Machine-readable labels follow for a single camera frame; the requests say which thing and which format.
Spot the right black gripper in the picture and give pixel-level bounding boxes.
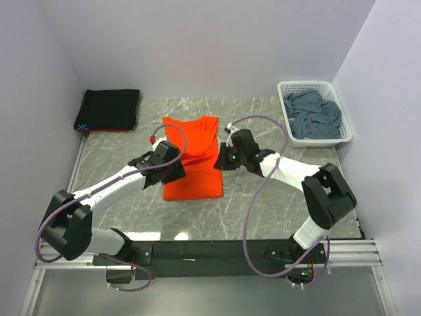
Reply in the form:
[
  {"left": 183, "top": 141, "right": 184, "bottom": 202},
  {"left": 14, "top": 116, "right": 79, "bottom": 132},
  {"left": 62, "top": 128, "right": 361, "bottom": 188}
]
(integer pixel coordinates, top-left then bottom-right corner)
[{"left": 213, "top": 143, "right": 247, "bottom": 171}]

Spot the orange t shirt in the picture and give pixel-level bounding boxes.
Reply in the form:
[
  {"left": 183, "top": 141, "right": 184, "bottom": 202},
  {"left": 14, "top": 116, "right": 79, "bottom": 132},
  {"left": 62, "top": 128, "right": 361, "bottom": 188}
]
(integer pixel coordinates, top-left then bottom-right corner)
[{"left": 162, "top": 116, "right": 223, "bottom": 201}]

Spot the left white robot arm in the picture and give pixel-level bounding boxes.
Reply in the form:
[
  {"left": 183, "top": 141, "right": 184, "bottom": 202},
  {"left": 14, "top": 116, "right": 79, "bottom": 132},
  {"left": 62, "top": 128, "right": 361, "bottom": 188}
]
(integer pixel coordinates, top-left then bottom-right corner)
[{"left": 36, "top": 138, "right": 186, "bottom": 265}]

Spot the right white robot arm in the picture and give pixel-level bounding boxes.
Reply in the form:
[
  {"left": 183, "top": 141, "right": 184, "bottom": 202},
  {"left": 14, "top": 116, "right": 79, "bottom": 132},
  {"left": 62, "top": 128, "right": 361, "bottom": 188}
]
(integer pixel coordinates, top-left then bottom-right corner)
[{"left": 214, "top": 126, "right": 357, "bottom": 263}]

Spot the folded black t shirt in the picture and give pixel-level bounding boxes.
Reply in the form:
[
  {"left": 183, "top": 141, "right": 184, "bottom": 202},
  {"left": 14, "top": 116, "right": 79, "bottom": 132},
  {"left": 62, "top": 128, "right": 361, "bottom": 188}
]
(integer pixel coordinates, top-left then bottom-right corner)
[{"left": 73, "top": 89, "right": 141, "bottom": 130}]

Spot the white plastic laundry basket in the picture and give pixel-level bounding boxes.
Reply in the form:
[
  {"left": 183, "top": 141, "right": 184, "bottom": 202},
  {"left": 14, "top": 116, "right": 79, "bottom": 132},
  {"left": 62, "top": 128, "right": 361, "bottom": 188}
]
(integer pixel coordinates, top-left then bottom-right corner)
[{"left": 277, "top": 80, "right": 352, "bottom": 147}]

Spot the grey blue t shirt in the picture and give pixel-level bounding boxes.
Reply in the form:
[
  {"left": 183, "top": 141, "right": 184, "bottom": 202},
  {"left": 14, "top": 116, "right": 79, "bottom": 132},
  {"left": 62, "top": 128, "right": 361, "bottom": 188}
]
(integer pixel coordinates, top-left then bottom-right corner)
[{"left": 283, "top": 90, "right": 342, "bottom": 140}]

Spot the folded red t shirt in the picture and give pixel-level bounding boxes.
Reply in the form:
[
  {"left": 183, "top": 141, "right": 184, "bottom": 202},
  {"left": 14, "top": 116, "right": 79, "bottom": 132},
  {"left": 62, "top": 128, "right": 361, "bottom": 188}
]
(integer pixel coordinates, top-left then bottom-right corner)
[{"left": 77, "top": 128, "right": 130, "bottom": 133}]

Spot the black base crossbar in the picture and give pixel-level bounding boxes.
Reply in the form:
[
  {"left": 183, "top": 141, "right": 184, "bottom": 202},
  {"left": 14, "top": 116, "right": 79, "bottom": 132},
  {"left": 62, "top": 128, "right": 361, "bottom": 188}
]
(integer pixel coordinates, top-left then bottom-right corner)
[{"left": 105, "top": 239, "right": 313, "bottom": 284}]

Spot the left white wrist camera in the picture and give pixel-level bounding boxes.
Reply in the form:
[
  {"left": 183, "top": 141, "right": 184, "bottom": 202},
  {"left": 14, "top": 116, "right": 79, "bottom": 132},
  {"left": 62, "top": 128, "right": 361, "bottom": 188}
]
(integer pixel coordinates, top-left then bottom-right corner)
[{"left": 149, "top": 135, "right": 167, "bottom": 148}]

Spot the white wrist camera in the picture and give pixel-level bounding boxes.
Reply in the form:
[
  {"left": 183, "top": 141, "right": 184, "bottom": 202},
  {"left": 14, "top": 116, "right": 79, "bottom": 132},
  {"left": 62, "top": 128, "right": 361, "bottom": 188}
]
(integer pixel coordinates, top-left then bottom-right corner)
[
  {"left": 224, "top": 123, "right": 238, "bottom": 134},
  {"left": 149, "top": 135, "right": 167, "bottom": 148}
]

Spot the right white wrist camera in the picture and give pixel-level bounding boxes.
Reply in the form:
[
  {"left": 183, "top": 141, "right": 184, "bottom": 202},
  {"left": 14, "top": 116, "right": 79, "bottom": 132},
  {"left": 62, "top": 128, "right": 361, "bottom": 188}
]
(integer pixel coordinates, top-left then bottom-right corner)
[{"left": 224, "top": 123, "right": 238, "bottom": 134}]

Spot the aluminium frame rail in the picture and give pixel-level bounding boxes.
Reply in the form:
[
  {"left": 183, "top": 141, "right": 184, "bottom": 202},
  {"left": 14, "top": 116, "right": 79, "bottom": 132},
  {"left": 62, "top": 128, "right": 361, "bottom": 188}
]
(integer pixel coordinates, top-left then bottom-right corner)
[{"left": 20, "top": 240, "right": 397, "bottom": 315}]

